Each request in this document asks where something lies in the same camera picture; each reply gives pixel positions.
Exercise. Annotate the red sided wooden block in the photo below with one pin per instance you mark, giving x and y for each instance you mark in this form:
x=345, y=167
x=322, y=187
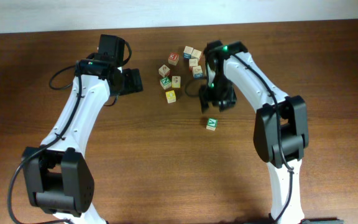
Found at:
x=193, y=62

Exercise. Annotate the plain top wooden block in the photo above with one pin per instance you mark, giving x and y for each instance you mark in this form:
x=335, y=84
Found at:
x=196, y=54

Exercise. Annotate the picture top wooden block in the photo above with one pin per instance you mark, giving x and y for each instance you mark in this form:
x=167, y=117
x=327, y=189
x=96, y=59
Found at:
x=164, y=71

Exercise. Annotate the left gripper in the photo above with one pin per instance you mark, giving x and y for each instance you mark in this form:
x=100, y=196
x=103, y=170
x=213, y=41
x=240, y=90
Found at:
x=134, y=82

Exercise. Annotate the blue sided wooden block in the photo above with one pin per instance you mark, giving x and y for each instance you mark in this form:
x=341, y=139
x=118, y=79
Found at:
x=187, y=53

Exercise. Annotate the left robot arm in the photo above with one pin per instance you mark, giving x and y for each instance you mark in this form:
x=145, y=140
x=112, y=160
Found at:
x=57, y=177

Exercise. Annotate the green N wooden block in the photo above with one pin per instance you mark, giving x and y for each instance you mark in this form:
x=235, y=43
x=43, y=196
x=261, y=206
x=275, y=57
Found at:
x=165, y=83

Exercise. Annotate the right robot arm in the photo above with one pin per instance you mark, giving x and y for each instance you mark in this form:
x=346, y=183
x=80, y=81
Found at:
x=281, y=126

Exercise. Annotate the red letter wooden block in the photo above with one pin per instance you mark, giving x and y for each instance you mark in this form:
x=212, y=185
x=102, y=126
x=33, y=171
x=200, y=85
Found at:
x=173, y=59

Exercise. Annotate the yellow sided picture block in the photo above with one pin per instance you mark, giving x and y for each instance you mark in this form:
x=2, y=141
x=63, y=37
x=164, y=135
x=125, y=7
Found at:
x=176, y=81

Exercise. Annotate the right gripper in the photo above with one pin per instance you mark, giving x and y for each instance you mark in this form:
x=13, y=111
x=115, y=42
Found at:
x=217, y=101

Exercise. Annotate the blue bordered wooden block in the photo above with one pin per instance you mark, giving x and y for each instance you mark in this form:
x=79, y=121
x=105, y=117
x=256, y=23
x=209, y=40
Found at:
x=197, y=72

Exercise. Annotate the green V wooden block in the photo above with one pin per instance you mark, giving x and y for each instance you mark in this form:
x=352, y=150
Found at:
x=211, y=124

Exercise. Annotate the yellow wooden block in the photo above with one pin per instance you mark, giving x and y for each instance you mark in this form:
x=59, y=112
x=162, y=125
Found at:
x=170, y=96

